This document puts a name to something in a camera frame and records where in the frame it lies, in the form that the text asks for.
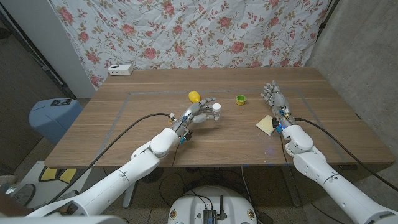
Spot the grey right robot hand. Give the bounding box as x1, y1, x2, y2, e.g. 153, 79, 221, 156
260, 80, 295, 127

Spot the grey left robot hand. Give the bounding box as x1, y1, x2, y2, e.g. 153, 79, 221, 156
170, 97, 222, 139

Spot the clear medicine bottle white cap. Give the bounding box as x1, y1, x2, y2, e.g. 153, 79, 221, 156
211, 103, 223, 123

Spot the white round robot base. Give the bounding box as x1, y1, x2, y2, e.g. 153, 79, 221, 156
167, 185, 258, 224

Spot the yellow toy lemon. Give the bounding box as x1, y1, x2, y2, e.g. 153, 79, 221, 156
188, 90, 201, 104

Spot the floral print backdrop cloth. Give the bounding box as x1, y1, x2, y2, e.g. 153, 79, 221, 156
49, 0, 333, 90

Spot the grey table leg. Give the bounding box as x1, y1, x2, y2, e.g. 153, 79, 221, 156
281, 166, 302, 208

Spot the white power strip box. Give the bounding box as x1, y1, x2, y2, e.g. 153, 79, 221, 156
108, 63, 134, 77

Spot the black stand pole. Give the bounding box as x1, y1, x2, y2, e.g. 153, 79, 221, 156
316, 0, 340, 40

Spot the black antenna module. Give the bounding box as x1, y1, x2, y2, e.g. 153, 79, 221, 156
202, 195, 228, 224

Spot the white table leg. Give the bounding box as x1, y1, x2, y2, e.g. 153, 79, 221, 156
123, 182, 138, 208

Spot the black flat device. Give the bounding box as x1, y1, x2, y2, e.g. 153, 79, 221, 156
50, 98, 73, 107

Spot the blue grey bin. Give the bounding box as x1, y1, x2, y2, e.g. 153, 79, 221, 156
28, 98, 83, 146

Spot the yellow black floor sticker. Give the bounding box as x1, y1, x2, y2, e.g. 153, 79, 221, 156
38, 166, 78, 184

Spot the grey white sneaker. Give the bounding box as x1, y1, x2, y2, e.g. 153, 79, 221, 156
11, 183, 37, 207

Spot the person brown leg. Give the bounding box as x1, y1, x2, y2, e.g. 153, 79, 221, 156
0, 192, 34, 218

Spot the right arm thick black cable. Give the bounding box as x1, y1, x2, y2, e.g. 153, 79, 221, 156
294, 117, 398, 192

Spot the arm thick black cable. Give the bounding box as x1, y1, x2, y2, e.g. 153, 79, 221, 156
294, 117, 398, 192
46, 112, 174, 205

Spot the left arm thick black cable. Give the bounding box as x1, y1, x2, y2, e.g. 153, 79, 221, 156
46, 112, 174, 205

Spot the left wrist thin black cable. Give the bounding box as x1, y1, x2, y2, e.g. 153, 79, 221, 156
170, 141, 183, 169

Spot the wrist thin black cable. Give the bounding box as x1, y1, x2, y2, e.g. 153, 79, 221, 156
170, 141, 183, 169
279, 132, 346, 224

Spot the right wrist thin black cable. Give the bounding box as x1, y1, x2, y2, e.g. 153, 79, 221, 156
279, 132, 346, 224

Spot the black looped floor cable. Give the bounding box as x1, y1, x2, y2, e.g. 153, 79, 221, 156
158, 172, 215, 215

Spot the grey floor cable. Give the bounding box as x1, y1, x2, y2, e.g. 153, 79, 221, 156
241, 166, 259, 216

